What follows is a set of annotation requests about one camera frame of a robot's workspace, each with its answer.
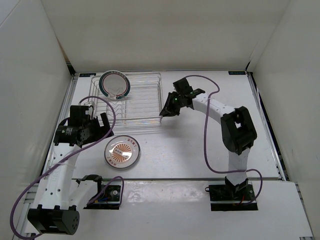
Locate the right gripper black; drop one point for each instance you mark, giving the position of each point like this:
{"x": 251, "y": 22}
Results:
{"x": 168, "y": 110}

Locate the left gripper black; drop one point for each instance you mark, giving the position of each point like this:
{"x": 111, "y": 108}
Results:
{"x": 102, "y": 131}

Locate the orange sunburst plate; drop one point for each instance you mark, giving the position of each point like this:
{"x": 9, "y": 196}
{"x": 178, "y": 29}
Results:
{"x": 122, "y": 152}

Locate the wire dish rack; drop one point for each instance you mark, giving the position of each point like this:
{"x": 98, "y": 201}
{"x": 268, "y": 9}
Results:
{"x": 140, "y": 107}

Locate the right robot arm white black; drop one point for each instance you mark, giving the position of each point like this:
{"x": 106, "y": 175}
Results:
{"x": 237, "y": 128}

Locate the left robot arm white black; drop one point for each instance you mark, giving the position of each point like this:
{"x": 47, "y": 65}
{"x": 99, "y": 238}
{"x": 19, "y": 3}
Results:
{"x": 58, "y": 210}

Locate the green rimmed back plate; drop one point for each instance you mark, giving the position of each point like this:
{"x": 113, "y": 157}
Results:
{"x": 114, "y": 84}

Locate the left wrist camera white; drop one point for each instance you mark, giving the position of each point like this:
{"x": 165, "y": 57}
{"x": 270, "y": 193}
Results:
{"x": 91, "y": 108}

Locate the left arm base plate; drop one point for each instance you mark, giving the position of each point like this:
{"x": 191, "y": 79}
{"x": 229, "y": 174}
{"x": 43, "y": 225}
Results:
{"x": 110, "y": 199}

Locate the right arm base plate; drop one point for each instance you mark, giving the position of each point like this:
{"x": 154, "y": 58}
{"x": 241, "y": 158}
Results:
{"x": 222, "y": 200}

